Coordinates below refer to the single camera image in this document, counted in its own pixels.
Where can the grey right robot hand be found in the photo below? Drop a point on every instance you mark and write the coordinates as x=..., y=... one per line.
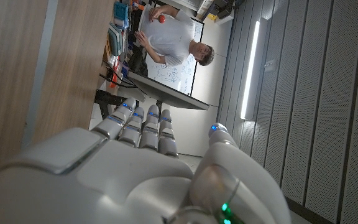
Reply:
x=104, y=186

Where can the black computer monitor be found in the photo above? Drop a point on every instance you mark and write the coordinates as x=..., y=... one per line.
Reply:
x=166, y=91

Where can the blue cube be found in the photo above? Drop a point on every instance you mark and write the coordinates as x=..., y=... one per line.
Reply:
x=121, y=12

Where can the long ceiling light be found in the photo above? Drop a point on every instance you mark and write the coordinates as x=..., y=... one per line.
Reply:
x=250, y=71

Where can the small red ball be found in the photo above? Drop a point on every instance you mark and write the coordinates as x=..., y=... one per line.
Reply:
x=162, y=19

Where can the person in grey t-shirt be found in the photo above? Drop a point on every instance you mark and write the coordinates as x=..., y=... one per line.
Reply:
x=172, y=37

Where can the whiteboard with writing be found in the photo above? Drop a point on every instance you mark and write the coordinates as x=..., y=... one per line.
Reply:
x=172, y=76

